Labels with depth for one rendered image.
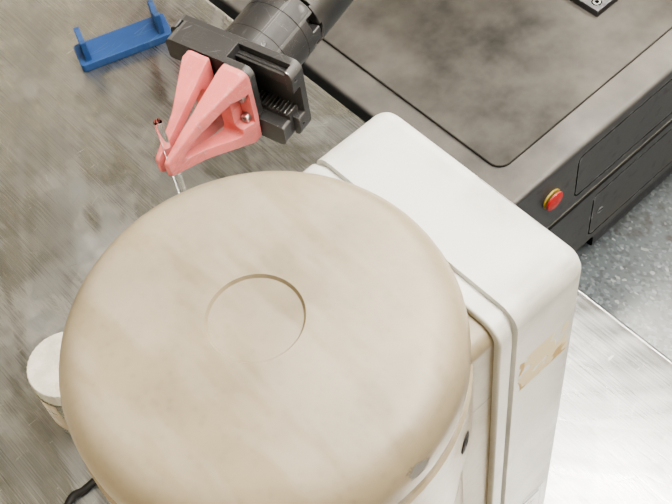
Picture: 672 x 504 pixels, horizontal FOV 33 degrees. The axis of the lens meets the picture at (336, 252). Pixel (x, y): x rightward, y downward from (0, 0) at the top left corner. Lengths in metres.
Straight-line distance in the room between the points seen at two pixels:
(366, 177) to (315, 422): 0.08
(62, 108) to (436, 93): 0.63
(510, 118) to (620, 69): 0.18
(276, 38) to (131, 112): 0.39
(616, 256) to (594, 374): 0.97
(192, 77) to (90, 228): 0.34
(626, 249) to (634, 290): 0.08
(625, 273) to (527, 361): 1.59
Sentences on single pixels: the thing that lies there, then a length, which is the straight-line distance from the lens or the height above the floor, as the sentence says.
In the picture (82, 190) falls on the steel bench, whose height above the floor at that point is 0.75.
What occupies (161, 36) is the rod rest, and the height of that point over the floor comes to 0.76.
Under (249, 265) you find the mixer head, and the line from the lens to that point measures 0.28.
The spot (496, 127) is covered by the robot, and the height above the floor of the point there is 0.36.
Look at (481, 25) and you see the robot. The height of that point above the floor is 0.36.
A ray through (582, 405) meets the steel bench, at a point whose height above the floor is 0.75.
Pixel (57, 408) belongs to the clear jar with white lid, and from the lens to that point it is 0.93.
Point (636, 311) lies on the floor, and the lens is 1.87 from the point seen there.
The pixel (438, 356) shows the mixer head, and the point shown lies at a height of 1.36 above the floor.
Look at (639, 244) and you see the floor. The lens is 1.94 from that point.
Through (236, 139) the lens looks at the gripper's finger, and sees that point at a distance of 0.80.
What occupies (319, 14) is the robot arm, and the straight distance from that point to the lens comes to 0.82.
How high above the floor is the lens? 1.60
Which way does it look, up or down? 56 degrees down
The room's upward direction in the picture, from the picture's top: 10 degrees counter-clockwise
